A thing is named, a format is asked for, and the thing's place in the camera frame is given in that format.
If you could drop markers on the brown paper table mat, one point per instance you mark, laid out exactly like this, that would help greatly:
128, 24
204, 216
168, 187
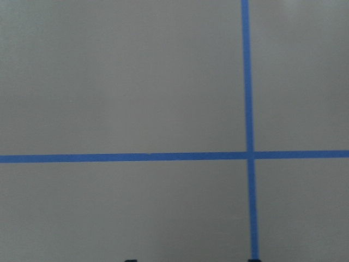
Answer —
174, 130

